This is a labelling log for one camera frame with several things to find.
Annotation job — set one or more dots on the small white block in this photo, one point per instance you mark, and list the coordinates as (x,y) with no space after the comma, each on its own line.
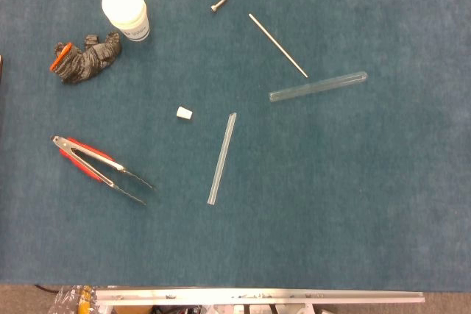
(184,113)

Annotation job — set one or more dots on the clear glass test tube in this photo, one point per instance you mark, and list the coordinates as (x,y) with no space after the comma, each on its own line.
(316,87)

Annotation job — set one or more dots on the clear plastic strip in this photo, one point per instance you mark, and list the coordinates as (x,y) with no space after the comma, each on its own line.
(222,159)

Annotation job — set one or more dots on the thin metal rod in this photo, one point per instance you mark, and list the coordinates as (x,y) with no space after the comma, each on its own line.
(278,45)

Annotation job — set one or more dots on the teal carpet table cover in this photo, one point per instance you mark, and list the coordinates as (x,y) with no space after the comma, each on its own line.
(331,181)

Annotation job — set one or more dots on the small metal bolt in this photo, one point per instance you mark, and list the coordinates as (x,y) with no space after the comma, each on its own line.
(219,4)

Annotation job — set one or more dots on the black glove with orange cuff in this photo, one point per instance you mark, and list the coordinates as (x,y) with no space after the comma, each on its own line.
(88,62)

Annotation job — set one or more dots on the white plastic cup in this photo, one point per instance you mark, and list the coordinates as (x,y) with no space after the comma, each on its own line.
(125,5)

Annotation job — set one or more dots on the crinkled clear plastic bag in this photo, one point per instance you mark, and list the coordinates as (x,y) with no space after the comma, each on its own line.
(70,301)

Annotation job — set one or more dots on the aluminium frame rail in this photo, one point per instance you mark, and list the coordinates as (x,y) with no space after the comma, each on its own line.
(257,296)

